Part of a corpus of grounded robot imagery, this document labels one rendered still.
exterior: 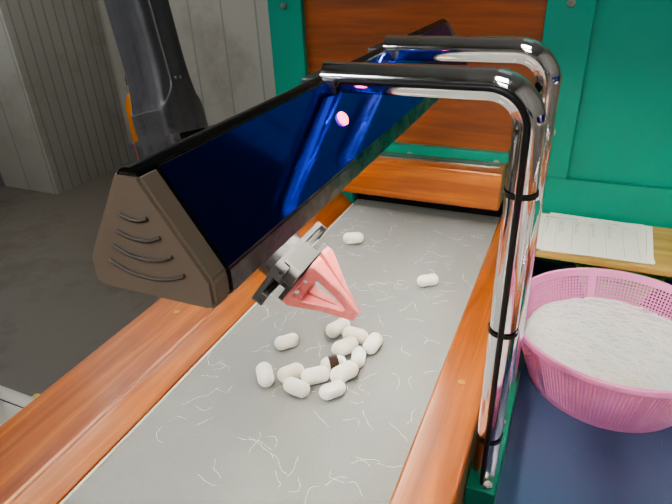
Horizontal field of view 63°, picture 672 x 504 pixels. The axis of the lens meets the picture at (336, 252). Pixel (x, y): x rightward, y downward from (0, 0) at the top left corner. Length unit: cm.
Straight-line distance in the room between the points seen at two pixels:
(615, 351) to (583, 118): 40
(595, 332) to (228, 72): 286
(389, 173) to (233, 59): 242
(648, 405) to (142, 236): 59
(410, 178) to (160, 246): 76
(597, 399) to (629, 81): 51
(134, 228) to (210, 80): 320
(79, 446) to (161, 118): 35
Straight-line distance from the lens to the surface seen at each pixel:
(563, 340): 80
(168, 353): 73
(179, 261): 28
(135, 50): 62
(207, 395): 69
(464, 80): 41
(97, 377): 72
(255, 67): 328
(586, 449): 74
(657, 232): 103
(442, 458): 57
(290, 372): 67
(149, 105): 61
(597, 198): 104
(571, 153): 102
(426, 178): 100
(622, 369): 77
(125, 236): 29
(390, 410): 64
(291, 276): 54
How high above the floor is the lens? 120
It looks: 29 degrees down
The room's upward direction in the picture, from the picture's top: 3 degrees counter-clockwise
